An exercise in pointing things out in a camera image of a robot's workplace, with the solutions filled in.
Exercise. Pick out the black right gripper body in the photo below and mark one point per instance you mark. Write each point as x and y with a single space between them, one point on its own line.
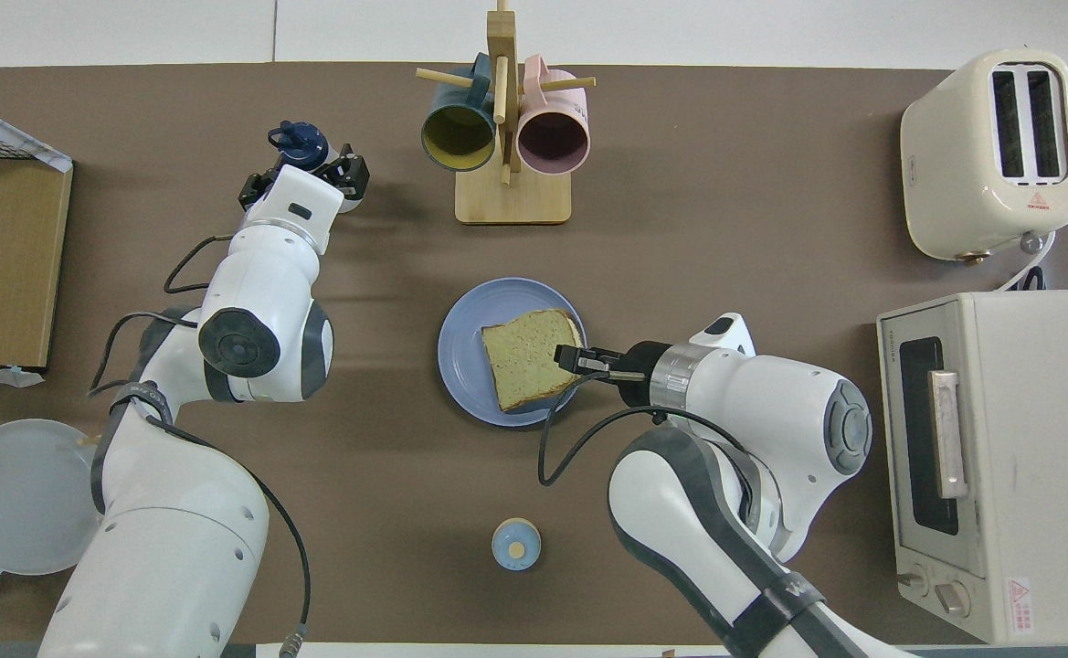
639 375

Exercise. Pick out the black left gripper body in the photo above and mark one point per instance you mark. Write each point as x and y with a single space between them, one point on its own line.
328 169

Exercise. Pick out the translucent bottle with blue cap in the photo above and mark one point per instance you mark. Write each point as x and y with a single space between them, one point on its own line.
301 146

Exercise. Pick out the toasted bread slice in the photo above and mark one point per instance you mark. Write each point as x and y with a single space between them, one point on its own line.
524 361

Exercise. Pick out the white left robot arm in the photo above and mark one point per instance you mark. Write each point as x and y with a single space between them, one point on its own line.
168 548

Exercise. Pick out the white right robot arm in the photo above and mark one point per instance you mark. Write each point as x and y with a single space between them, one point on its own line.
771 402

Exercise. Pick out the blue round plate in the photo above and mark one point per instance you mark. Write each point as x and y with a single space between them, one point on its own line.
460 347

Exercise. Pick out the pale grey plate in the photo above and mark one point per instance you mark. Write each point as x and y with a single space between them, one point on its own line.
13 498

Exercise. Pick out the dark teal mug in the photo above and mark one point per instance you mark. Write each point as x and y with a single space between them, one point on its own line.
459 137

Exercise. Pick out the wooden mug tree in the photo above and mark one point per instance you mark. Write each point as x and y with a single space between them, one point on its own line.
512 201

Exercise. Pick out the brown table mat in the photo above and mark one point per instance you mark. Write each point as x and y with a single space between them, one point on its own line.
680 183

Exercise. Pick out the pink mug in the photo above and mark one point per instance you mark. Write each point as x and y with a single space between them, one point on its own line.
552 142

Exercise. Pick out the white checked cloth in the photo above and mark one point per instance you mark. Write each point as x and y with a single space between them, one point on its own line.
4 132

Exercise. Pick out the cream two-slot toaster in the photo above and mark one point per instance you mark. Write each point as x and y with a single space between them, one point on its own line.
945 164

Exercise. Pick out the white toaster oven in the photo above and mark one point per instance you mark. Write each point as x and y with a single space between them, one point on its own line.
1045 457

